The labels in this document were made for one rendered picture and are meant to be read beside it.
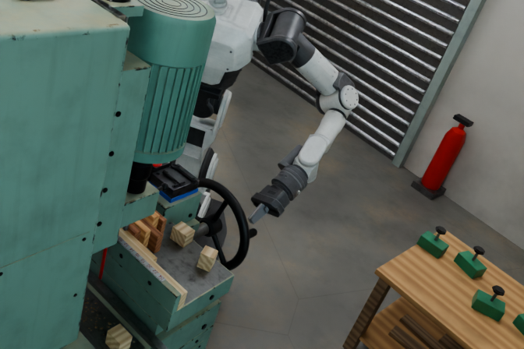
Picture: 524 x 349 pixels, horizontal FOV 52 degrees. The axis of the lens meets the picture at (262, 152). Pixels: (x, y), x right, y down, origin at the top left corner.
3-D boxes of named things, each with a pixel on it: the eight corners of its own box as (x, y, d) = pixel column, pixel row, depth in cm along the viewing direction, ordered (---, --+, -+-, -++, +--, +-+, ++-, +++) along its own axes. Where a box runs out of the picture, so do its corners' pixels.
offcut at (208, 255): (201, 258, 134) (205, 245, 132) (214, 264, 133) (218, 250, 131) (196, 266, 131) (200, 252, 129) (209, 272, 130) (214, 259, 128)
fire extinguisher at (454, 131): (444, 194, 394) (483, 124, 364) (430, 200, 380) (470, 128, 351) (423, 180, 403) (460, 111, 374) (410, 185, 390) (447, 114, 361)
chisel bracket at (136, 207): (154, 219, 128) (161, 190, 124) (104, 240, 117) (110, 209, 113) (133, 202, 131) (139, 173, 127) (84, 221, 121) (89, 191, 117)
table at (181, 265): (253, 276, 142) (260, 260, 139) (167, 334, 119) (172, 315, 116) (111, 158, 169) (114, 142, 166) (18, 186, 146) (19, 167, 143)
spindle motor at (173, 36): (200, 153, 118) (236, 19, 103) (136, 175, 105) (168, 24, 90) (148, 114, 126) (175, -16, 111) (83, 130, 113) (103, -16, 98)
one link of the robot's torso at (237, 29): (181, 23, 200) (188, -61, 170) (268, 53, 199) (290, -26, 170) (150, 79, 183) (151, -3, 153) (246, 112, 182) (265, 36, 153)
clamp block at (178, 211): (196, 219, 151) (203, 193, 146) (160, 236, 141) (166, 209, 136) (161, 190, 157) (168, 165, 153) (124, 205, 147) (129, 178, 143)
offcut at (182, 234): (178, 232, 139) (182, 220, 138) (192, 241, 138) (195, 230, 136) (169, 237, 137) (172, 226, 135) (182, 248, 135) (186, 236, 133)
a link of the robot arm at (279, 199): (285, 224, 157) (311, 198, 162) (271, 200, 152) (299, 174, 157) (258, 213, 166) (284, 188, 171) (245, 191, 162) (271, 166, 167)
